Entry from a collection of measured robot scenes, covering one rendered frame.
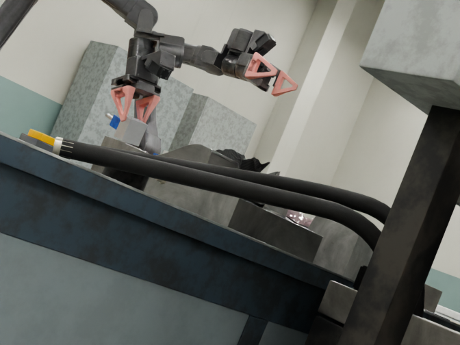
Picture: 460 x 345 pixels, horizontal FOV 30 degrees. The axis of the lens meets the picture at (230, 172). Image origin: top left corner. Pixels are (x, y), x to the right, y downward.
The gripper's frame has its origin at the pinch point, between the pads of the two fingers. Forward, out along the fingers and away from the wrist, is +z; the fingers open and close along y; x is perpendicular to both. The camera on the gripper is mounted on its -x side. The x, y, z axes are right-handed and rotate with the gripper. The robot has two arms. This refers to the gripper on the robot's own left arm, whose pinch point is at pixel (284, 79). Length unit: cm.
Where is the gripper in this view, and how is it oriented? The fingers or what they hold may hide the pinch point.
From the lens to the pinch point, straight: 216.7
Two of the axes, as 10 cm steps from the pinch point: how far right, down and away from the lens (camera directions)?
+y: 5.8, 3.0, 7.6
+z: 7.1, 2.6, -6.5
